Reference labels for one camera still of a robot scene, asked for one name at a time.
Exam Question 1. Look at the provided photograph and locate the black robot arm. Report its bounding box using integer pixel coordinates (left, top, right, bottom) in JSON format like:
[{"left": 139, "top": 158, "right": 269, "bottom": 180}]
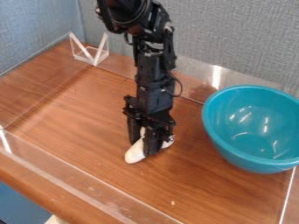
[{"left": 96, "top": 0, "right": 181, "bottom": 157}]

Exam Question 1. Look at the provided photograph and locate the clear acrylic barrier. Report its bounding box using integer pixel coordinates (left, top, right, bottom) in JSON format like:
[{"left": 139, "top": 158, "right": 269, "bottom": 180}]
[{"left": 0, "top": 38, "right": 299, "bottom": 224}]

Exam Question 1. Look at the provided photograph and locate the black cable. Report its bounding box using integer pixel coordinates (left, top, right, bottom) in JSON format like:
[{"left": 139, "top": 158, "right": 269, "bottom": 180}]
[{"left": 165, "top": 73, "right": 185, "bottom": 99}]

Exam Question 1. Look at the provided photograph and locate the white toy mushroom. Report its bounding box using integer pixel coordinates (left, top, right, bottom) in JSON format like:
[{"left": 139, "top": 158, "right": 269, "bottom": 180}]
[{"left": 126, "top": 128, "right": 175, "bottom": 164}]

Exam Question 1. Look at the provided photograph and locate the blue plastic bowl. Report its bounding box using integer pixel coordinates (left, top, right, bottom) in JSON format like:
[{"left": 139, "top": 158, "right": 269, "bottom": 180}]
[{"left": 202, "top": 85, "right": 299, "bottom": 174}]

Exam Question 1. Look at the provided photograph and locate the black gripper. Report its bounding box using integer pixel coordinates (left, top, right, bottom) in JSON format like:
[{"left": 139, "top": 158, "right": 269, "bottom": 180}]
[{"left": 124, "top": 75, "right": 175, "bottom": 156}]

